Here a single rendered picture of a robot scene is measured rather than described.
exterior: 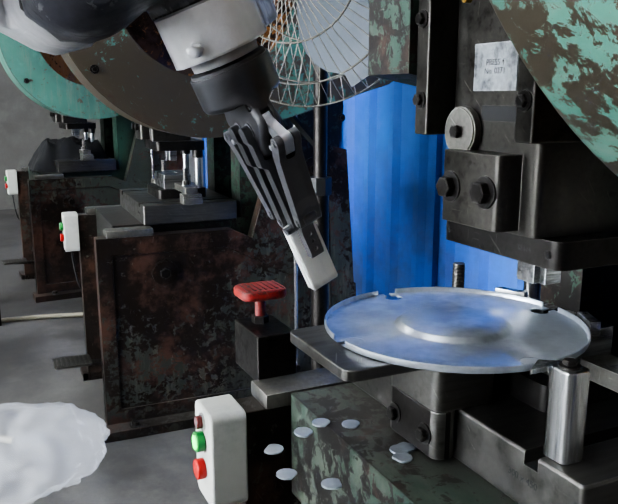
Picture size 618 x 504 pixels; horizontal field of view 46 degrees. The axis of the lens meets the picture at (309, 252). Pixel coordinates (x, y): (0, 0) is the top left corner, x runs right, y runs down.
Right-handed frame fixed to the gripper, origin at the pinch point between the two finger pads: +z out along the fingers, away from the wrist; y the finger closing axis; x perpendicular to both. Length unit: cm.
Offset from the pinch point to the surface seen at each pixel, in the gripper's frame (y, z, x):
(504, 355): 10.7, 15.8, 10.5
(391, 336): 0.7, 13.0, 4.4
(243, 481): -20.2, 32.2, -14.6
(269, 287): -31.1, 14.9, 3.2
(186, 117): -130, 4, 30
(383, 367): 7.2, 11.2, -0.5
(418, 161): -186, 71, 127
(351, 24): -70, -8, 53
